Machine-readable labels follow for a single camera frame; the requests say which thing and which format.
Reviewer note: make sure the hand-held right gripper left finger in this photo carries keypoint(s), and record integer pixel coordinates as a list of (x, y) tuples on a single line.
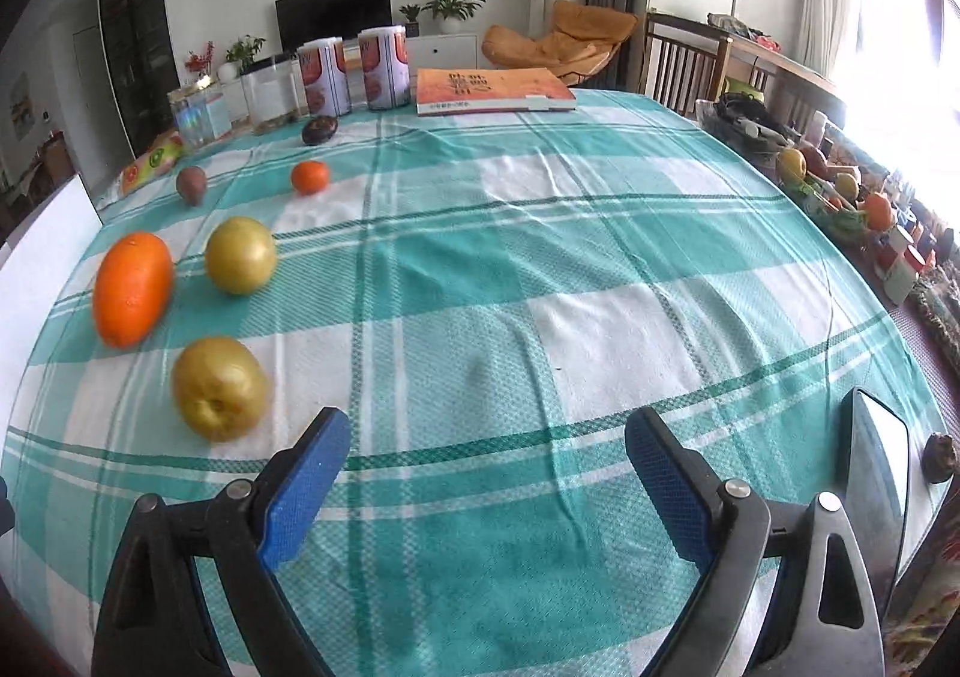
[(307, 489)]

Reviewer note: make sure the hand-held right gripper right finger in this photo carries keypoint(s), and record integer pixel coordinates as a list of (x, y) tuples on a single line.
[(667, 489)]

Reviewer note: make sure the golden pear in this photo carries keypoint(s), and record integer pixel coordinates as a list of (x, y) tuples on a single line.
[(221, 388), (241, 265)]

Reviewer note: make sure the large oval orange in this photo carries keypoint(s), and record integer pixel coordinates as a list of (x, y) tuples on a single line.
[(133, 289)]

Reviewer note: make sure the dark purple mangosteen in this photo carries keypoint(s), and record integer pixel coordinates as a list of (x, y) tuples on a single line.
[(319, 130), (939, 458)]

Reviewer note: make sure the small tangerine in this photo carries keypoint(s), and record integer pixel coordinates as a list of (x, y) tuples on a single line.
[(310, 176), (191, 185)]

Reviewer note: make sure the white cardboard box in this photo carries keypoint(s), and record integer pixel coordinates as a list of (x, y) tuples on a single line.
[(45, 249)]

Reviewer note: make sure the black smartphone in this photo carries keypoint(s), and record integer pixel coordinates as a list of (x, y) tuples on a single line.
[(879, 474)]

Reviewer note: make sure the yellow apple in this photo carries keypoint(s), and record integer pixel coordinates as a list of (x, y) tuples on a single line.
[(791, 163)]

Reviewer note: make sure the round orange fruit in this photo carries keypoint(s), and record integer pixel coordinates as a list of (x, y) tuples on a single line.
[(877, 210)]

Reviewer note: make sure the colourful snack packet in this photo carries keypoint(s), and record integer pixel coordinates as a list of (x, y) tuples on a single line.
[(154, 161)]

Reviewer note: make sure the black bag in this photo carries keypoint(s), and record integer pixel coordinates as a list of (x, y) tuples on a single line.
[(739, 114)]

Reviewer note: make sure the glass jar with metal lid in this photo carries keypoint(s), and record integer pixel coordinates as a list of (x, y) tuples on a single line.
[(196, 114)]

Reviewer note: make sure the clear plastic jar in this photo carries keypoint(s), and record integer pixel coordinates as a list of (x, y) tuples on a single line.
[(268, 93)]

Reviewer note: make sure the wooden chair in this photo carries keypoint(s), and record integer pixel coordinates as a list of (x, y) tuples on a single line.
[(679, 65)]

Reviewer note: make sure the orange book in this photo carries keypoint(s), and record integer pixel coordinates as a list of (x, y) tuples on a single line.
[(491, 90)]

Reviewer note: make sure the leafy potted plant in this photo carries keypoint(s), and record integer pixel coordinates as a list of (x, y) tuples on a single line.
[(244, 50)]

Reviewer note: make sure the red flower bouquet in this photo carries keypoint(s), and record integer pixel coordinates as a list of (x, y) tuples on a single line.
[(199, 58)]

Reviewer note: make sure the orange lounge chair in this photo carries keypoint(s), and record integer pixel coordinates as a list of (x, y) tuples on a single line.
[(555, 43)]

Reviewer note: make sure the dark glass cabinet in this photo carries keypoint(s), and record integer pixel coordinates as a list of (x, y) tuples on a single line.
[(135, 47)]

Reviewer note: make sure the black television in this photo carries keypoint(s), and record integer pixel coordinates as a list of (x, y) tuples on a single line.
[(334, 14)]

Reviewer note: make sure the small green potted plant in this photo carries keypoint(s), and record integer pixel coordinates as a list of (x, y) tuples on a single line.
[(410, 17)]

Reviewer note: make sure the large green potted plant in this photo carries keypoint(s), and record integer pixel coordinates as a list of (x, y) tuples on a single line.
[(450, 5)]

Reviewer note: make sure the framed wall painting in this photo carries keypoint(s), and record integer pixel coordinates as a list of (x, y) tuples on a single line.
[(22, 107)]

